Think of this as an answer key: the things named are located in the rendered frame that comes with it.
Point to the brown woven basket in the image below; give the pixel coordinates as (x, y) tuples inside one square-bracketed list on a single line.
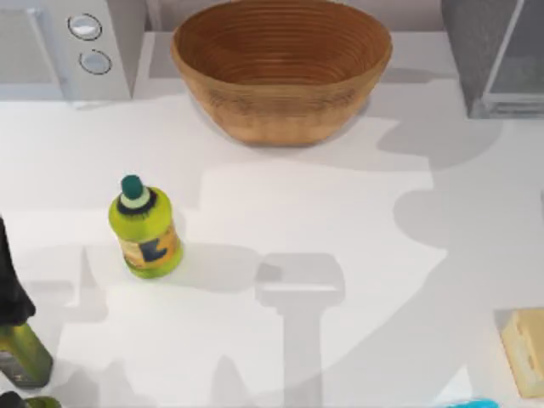
[(280, 85)]

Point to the round grey microwave knob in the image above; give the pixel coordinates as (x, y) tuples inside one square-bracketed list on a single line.
[(95, 61), (84, 26)]

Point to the pale microwave oven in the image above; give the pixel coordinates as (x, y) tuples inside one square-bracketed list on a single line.
[(51, 51)]

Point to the pale yellow block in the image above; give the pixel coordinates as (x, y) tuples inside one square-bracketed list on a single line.
[(527, 353)]

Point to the light green bottle, dark cap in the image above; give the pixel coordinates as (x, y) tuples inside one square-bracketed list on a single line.
[(146, 238)]

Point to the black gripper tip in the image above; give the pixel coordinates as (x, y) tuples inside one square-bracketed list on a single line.
[(10, 280)]

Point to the dark olive green bottle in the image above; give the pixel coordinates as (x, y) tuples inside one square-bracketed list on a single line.
[(40, 403)]

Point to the grey cabinet with dark inside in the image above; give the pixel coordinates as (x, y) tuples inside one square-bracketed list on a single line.
[(489, 55)]

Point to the bright blue object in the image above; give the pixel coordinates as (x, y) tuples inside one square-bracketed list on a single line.
[(467, 403)]

